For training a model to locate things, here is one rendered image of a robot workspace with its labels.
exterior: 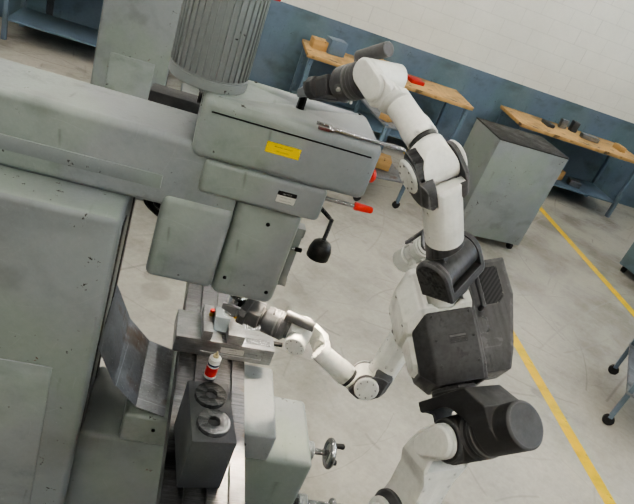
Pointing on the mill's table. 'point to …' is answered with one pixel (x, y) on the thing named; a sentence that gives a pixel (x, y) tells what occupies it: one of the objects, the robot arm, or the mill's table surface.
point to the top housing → (286, 138)
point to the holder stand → (204, 435)
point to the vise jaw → (235, 333)
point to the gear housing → (261, 189)
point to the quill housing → (254, 252)
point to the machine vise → (183, 341)
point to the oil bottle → (212, 366)
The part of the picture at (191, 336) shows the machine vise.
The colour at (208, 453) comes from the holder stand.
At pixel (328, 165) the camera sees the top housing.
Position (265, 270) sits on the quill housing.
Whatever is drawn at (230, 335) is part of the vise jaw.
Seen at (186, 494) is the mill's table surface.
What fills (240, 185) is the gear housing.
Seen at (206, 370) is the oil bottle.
